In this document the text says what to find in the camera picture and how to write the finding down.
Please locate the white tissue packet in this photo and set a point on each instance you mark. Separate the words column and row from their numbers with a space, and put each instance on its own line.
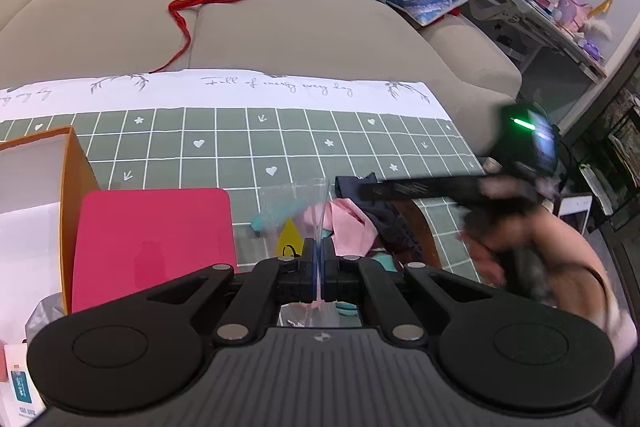
column 22, row 387

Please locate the clear storage box red lid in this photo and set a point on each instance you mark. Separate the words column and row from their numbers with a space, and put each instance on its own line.
column 150, row 227

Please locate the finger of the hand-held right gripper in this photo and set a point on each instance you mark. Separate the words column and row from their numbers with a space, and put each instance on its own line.
column 425, row 189

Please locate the green checked tablecloth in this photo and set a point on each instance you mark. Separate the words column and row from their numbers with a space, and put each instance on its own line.
column 225, row 117

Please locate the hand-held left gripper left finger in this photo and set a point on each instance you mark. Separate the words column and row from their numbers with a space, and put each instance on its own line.
column 310, row 267

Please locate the person's right forearm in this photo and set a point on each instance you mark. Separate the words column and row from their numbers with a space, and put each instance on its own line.
column 585, row 267

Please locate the person's right hand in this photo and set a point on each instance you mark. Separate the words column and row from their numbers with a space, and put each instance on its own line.
column 500, row 232

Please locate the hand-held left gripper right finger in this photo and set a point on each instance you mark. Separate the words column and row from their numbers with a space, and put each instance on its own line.
column 327, row 267

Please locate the brown leather piece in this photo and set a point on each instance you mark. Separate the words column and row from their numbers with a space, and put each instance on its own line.
column 420, row 237

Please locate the clear plastic bag yellow label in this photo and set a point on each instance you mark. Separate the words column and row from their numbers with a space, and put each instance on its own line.
column 290, row 237

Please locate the pile of small clothes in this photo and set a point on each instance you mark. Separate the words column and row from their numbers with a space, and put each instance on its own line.
column 390, row 227

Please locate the white tablet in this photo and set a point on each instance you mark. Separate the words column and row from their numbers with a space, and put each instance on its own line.
column 575, row 212

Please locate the beige sofa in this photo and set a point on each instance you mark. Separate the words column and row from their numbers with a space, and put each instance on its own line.
column 300, row 32

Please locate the orange cardboard box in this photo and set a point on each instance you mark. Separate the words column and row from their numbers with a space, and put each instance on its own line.
column 75, row 187

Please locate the pink cloth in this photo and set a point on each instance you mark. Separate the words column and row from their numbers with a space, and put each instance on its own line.
column 350, row 227

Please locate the silver cloth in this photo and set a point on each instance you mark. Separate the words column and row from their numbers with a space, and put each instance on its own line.
column 45, row 317

